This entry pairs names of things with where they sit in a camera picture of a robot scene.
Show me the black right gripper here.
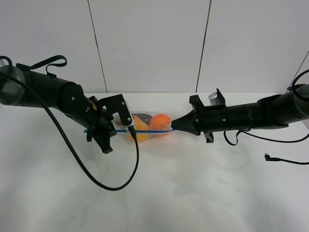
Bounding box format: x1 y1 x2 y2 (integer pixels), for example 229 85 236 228
171 105 229 135

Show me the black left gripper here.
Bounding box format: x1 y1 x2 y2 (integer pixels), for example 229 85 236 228
61 82 116 154

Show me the clear zip bag blue seal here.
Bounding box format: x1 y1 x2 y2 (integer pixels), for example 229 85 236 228
83 111 179 142

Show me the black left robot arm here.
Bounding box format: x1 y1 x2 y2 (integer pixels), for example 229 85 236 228
0 67 112 154

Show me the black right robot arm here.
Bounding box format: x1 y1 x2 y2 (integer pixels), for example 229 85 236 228
171 84 309 135

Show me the orange fruit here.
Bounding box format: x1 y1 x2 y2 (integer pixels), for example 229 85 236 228
149 114 172 137

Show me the yellow pear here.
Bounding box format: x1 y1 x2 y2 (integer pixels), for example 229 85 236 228
133 116 150 142

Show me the dark purple eggplant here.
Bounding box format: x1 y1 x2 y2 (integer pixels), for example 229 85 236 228
133 113 153 125

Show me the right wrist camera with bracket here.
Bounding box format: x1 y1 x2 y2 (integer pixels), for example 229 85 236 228
189 88 226 143

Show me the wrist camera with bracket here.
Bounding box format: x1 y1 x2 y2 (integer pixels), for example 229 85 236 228
189 88 226 143
98 94 135 127

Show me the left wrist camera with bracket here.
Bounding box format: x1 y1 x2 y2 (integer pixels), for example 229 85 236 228
98 94 135 127

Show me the blue cable loop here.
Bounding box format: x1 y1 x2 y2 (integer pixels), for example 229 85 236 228
223 130 239 146

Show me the black left camera cable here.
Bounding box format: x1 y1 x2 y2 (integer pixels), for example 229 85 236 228
0 71 140 191

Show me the loose black usb cable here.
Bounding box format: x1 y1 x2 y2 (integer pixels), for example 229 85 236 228
264 153 309 165

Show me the black strap on left arm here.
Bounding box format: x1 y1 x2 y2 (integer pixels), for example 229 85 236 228
15 55 68 75

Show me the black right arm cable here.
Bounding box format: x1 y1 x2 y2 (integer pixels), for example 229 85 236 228
235 70 309 145

